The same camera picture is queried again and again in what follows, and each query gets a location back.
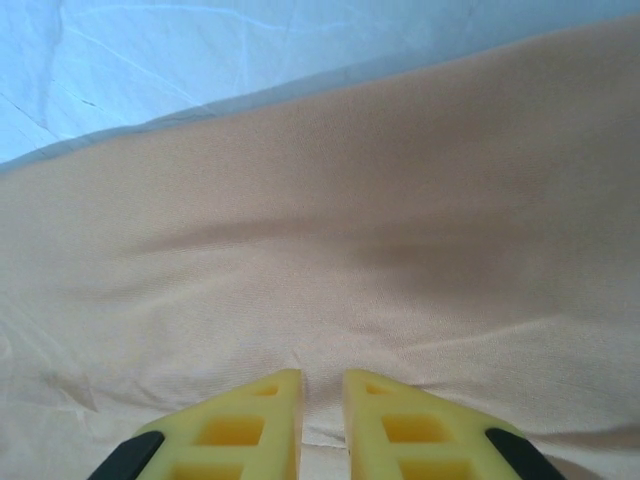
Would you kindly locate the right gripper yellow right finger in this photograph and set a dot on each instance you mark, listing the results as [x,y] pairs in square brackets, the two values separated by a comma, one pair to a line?
[415,430]

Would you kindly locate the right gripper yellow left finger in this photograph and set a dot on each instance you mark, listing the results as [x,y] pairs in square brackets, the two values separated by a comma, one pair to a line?
[235,430]

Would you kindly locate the tan printed t-shirt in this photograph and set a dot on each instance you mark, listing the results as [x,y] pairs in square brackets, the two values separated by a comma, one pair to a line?
[320,225]

